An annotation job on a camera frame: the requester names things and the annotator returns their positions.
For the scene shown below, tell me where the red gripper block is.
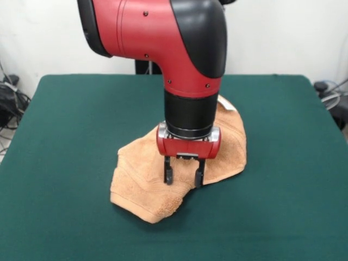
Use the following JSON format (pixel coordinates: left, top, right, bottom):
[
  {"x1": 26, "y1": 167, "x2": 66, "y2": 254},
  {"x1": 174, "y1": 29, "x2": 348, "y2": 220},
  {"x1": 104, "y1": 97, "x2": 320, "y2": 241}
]
[{"x1": 156, "y1": 122, "x2": 222, "y2": 189}]

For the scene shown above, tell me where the tan terry towel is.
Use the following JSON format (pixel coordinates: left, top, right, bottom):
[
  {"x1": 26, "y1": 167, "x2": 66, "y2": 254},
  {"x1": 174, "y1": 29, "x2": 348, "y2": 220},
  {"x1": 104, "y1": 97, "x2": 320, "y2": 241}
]
[{"x1": 109, "y1": 94, "x2": 247, "y2": 225}]

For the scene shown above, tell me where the dark green table cloth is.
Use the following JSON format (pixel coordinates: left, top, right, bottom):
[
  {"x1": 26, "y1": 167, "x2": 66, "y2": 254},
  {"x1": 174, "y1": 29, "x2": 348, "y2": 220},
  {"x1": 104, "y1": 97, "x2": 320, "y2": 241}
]
[{"x1": 0, "y1": 73, "x2": 348, "y2": 261}]

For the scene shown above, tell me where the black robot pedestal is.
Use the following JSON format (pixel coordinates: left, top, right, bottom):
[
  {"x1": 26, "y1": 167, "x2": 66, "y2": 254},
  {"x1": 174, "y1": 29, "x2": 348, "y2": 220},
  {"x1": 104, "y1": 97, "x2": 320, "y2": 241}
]
[{"x1": 135, "y1": 0, "x2": 237, "y2": 75}]

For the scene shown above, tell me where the black cable bundle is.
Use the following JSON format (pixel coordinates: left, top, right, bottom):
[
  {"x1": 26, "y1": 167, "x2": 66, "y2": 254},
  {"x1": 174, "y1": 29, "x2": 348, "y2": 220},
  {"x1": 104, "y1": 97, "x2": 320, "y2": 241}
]
[{"x1": 0, "y1": 81, "x2": 31, "y2": 131}]

